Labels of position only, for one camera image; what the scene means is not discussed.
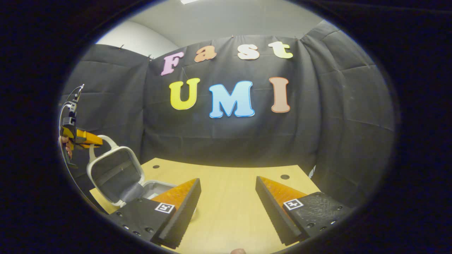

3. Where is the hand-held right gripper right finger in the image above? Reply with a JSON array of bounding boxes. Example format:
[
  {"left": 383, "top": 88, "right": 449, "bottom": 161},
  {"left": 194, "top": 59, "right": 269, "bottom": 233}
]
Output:
[{"left": 255, "top": 176, "right": 353, "bottom": 246}]

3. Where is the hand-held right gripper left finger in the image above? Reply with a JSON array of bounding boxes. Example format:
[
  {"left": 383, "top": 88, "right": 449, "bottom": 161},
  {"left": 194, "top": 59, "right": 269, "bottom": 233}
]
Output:
[{"left": 108, "top": 178, "right": 202, "bottom": 249}]

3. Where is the black backdrop cloth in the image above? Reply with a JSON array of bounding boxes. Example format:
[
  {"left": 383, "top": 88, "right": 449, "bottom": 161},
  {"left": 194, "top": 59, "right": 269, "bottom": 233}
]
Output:
[{"left": 58, "top": 19, "right": 396, "bottom": 208}]

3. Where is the thin gripper cable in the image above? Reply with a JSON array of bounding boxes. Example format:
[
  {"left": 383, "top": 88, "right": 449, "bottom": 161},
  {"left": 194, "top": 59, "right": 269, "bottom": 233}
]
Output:
[{"left": 58, "top": 85, "right": 97, "bottom": 209}]

